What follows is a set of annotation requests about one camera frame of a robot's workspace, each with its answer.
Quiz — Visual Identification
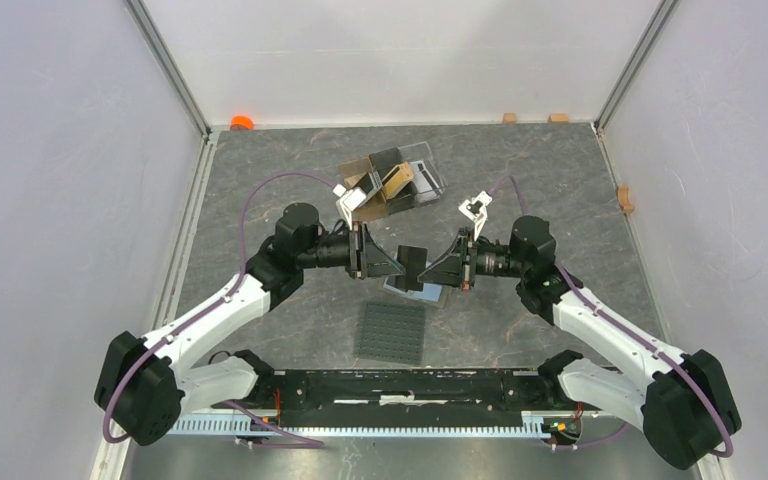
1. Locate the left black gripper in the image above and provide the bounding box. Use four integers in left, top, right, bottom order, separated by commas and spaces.
298, 221, 405, 280

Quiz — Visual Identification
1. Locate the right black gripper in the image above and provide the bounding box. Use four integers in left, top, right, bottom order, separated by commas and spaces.
418, 228, 528, 292

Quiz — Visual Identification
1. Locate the grey blue card holder wallet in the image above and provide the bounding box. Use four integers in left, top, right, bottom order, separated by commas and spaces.
380, 278, 451, 308

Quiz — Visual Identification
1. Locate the clear card stand tray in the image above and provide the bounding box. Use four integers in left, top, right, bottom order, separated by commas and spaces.
398, 142, 448, 207

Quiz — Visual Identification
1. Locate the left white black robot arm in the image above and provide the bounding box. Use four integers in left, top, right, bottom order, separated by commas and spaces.
94, 203, 405, 446

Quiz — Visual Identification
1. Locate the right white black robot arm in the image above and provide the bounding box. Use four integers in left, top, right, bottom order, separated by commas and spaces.
418, 215, 742, 470

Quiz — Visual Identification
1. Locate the gold card stack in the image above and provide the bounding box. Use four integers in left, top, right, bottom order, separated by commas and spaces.
381, 162, 414, 201

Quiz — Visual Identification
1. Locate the white striped card stack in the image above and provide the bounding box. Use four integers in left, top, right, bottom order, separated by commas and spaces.
410, 161, 442, 204

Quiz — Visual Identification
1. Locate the dark grey studded baseplate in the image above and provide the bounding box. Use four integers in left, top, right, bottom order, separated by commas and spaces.
354, 301, 426, 366

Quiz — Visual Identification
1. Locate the right small wooden block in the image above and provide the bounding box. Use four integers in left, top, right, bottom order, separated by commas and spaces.
548, 113, 570, 123

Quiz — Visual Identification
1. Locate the curved wooden piece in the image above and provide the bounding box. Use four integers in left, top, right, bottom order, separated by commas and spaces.
616, 185, 635, 215

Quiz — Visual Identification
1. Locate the orange round cap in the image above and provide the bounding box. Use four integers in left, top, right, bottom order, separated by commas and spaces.
229, 115, 254, 131

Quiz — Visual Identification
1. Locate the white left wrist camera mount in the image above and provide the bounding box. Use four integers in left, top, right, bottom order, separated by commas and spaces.
332, 184, 369, 227

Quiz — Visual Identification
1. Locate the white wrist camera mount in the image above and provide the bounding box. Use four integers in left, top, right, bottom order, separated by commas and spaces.
458, 191, 493, 241
332, 184, 369, 227

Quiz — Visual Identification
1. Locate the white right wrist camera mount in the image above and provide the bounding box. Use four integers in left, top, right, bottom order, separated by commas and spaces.
458, 191, 493, 241

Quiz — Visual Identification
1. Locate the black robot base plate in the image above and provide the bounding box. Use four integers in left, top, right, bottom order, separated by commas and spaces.
239, 368, 580, 428

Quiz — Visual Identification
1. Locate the slotted cable duct strip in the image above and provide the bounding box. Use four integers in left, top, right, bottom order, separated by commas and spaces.
167, 412, 550, 440

